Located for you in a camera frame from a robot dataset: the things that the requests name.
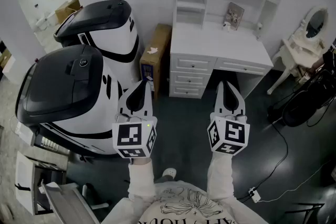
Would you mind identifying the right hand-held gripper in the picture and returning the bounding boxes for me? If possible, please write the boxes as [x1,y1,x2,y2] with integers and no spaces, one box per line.
[206,81,251,157]

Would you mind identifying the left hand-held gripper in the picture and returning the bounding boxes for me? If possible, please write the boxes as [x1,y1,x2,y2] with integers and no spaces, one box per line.
[112,80,158,159]

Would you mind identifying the white cabinet door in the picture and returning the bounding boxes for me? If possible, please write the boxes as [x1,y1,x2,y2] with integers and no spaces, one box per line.
[15,151,37,215]

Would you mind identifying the person's right forearm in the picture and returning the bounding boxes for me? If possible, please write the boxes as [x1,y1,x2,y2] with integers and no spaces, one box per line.
[205,151,236,200]

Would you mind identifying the person's left forearm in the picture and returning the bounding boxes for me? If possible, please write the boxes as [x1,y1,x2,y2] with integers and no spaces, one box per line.
[127,157,158,202]

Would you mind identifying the white cabinet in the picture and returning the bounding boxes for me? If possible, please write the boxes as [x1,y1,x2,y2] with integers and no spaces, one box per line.
[26,153,70,215]

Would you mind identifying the tall brown cardboard box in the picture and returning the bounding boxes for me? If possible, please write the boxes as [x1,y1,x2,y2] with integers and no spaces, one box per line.
[139,23,173,100]

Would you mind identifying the large white black robot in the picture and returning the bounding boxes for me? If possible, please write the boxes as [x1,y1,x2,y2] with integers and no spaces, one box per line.
[53,0,142,89]
[15,44,125,158]

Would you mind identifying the white desk with drawers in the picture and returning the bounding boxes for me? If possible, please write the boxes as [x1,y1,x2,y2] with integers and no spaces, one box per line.
[169,21,274,100]

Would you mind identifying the black office chair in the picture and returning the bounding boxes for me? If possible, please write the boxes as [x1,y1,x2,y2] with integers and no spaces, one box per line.
[267,68,336,129]

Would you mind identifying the person's white shoe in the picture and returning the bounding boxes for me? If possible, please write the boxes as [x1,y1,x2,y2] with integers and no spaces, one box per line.
[161,167,177,182]

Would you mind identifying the person's dark trouser leg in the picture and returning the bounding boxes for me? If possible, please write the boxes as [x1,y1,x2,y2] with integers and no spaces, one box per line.
[153,175,174,185]

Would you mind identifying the white vanity table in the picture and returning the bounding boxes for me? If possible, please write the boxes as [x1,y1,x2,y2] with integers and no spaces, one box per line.
[267,6,329,95]

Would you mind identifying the beige picture book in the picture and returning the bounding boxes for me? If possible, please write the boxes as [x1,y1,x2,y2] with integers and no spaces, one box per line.
[224,2,245,31]

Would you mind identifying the white power strip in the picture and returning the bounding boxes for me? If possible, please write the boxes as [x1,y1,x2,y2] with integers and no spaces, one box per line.
[248,186,262,203]

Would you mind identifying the person's white printed shirt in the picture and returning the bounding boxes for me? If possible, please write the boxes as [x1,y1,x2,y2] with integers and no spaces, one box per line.
[101,179,270,224]

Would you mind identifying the small white box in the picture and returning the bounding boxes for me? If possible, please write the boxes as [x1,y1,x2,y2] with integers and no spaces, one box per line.
[15,122,37,147]

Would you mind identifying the wide brown cardboard box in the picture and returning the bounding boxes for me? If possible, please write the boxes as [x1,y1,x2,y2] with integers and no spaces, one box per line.
[54,0,81,25]

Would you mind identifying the oval vanity mirror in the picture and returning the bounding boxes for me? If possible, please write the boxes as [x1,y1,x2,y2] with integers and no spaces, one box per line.
[305,9,326,39]

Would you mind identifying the black metal stand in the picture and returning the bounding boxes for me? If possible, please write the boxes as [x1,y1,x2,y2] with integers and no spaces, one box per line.
[285,201,327,224]

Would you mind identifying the black power cable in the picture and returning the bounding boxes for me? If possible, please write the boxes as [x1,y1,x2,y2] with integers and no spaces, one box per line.
[236,122,289,203]

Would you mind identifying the thin white cable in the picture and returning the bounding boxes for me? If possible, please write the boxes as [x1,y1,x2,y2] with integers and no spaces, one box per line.
[258,158,336,203]

